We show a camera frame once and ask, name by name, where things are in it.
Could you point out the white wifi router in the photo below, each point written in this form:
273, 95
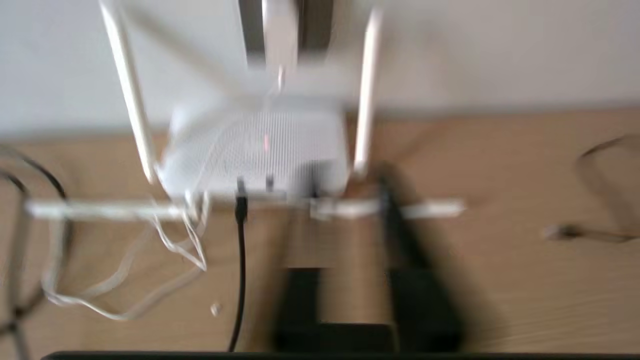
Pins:
260, 150

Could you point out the grey wall socket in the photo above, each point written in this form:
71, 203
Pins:
317, 25

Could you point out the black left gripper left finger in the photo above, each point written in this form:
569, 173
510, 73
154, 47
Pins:
300, 305

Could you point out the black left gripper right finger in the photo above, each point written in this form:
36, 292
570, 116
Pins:
425, 305

